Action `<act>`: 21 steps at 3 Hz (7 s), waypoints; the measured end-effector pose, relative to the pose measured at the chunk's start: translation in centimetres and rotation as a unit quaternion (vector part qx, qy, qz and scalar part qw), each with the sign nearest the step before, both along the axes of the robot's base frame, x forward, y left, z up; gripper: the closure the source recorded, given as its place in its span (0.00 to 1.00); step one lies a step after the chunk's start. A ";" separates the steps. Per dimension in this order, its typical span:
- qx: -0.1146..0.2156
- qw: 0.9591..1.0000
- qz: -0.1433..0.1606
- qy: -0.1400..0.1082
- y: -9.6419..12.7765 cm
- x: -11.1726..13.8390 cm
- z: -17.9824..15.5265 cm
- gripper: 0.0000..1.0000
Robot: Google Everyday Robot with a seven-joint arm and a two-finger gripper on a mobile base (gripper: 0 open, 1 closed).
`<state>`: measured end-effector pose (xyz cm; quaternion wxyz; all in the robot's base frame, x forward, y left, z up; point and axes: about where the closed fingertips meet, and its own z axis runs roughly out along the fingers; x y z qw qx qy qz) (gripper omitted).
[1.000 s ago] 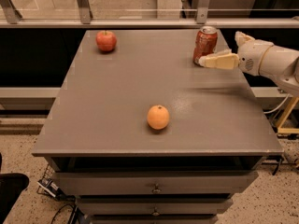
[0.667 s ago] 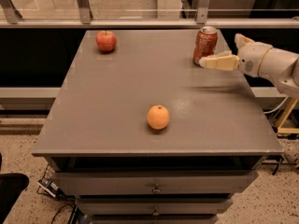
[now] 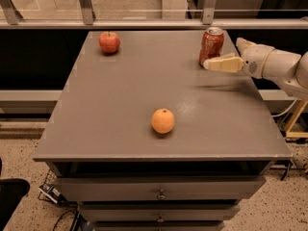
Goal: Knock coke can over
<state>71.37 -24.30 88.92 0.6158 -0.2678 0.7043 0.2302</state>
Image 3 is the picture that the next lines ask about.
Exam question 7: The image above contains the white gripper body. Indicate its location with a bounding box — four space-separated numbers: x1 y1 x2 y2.
241 44 274 79

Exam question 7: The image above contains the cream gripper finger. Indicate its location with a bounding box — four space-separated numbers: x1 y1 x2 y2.
203 57 244 73
236 38 254 54

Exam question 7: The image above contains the red coke can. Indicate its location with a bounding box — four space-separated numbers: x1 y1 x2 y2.
199 27 224 64

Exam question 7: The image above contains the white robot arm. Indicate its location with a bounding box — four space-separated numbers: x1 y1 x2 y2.
202 38 308 100

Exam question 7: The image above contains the orange fruit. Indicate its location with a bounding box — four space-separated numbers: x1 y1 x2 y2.
151 109 175 134

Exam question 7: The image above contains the grey drawer cabinet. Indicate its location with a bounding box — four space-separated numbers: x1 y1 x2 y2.
35 31 292 231

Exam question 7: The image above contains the red apple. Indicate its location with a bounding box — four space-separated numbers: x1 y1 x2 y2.
98 31 120 54

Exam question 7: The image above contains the top grey drawer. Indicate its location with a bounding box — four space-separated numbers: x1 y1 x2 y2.
54 176 266 202

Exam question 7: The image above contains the grey drawer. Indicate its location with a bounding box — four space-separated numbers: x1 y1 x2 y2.
54 176 266 202
79 204 240 222

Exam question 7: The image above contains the middle grey drawer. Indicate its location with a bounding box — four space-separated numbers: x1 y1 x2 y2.
79 204 240 222

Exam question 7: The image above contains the metal railing with glass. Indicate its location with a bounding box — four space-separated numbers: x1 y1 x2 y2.
0 0 308 30

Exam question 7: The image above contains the black chair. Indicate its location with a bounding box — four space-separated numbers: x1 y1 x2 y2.
0 157 32 231

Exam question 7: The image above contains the white cable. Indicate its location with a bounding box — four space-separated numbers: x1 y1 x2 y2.
271 98 299 118

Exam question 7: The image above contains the yellow metal frame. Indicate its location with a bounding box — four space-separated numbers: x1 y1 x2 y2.
283 100 308 139

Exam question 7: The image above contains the wire basket on floor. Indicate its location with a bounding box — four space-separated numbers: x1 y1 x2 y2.
38 170 65 207

